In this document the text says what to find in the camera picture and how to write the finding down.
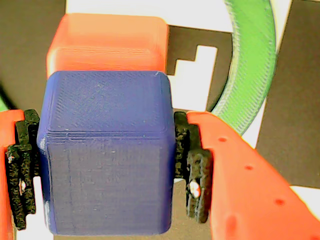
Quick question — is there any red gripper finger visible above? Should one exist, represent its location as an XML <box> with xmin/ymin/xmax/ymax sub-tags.
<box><xmin>173</xmin><ymin>111</ymin><xmax>320</xmax><ymax>240</ymax></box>
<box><xmin>0</xmin><ymin>109</ymin><xmax>41</xmax><ymax>240</ymax></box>

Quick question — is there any green flat ring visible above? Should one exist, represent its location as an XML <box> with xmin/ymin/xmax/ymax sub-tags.
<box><xmin>0</xmin><ymin>0</ymin><xmax>278</xmax><ymax>137</ymax></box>

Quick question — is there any red cube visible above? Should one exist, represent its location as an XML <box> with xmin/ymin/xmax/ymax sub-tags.
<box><xmin>46</xmin><ymin>12</ymin><xmax>170</xmax><ymax>80</ymax></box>

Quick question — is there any blue cube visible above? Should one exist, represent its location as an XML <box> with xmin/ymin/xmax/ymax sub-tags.
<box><xmin>36</xmin><ymin>70</ymin><xmax>177</xmax><ymax>236</ymax></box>

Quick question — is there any checkerboard marker mat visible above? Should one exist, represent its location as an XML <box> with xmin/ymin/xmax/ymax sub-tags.
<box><xmin>0</xmin><ymin>0</ymin><xmax>320</xmax><ymax>240</ymax></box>

